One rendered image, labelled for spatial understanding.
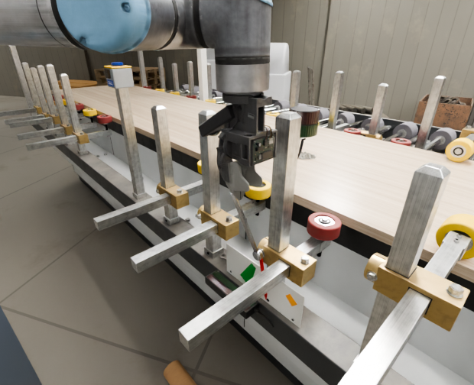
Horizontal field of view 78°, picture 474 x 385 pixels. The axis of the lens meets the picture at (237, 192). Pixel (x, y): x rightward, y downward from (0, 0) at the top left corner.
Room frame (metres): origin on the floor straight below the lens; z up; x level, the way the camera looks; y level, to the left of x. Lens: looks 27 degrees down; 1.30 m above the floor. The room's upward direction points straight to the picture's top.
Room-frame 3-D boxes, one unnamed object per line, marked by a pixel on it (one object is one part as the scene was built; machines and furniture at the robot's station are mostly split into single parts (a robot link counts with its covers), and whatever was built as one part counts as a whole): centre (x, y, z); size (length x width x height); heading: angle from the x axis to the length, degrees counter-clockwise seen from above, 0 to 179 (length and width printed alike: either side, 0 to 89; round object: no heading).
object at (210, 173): (0.73, 0.07, 0.91); 0.03 x 0.03 x 0.48; 43
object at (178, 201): (0.90, 0.23, 0.82); 0.13 x 0.06 x 0.05; 43
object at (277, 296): (0.55, -0.06, 0.75); 0.26 x 0.01 x 0.10; 43
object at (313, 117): (0.58, -0.13, 1.17); 0.06 x 0.06 x 0.02
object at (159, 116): (0.92, 0.24, 0.88); 0.03 x 0.03 x 0.48; 43
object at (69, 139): (1.59, 0.93, 0.81); 0.43 x 0.03 x 0.04; 133
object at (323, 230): (0.60, -0.22, 0.85); 0.08 x 0.08 x 0.11
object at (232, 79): (0.53, -0.01, 1.24); 0.10 x 0.09 x 0.05; 132
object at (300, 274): (0.53, -0.11, 0.84); 0.13 x 0.06 x 0.05; 43
